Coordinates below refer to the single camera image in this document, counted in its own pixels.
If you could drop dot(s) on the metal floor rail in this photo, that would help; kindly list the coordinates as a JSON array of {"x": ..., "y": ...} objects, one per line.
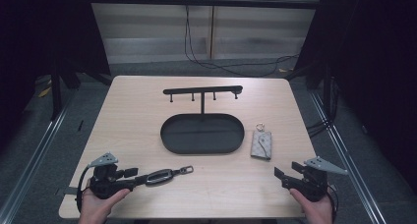
[
  {"x": 36, "y": 158},
  {"x": 347, "y": 165}
]

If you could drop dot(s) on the black curtain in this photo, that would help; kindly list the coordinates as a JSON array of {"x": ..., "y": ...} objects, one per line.
[
  {"x": 370, "y": 70},
  {"x": 39, "y": 37}
]

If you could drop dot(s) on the grey patterned key pouch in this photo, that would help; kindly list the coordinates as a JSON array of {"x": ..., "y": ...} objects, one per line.
[{"x": 261, "y": 145}]

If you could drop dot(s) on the black horizontal frame bar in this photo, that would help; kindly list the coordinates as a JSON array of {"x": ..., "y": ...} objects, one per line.
[{"x": 203, "y": 2}]

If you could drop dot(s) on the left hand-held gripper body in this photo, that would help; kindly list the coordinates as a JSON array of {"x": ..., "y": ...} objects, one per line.
[{"x": 105, "y": 184}]

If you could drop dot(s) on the person's left hand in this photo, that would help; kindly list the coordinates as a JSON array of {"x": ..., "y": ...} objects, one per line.
[{"x": 96, "y": 207}]

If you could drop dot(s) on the black key rack with tray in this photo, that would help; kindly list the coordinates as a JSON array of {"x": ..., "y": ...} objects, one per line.
[{"x": 202, "y": 134}]

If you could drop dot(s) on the person's right hand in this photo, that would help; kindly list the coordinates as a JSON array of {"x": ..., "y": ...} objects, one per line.
[{"x": 314, "y": 211}]

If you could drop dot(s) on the black metal stand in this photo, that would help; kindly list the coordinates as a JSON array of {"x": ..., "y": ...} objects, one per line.
[{"x": 56, "y": 93}]

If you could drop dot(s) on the black car key with carabiner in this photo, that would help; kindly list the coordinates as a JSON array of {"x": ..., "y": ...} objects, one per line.
[{"x": 162, "y": 176}]

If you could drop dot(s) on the yellow tape scrap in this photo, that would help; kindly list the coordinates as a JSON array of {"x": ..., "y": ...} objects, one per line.
[{"x": 44, "y": 92}]

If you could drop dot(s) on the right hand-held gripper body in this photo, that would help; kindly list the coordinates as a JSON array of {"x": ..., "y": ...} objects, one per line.
[{"x": 313, "y": 184}]

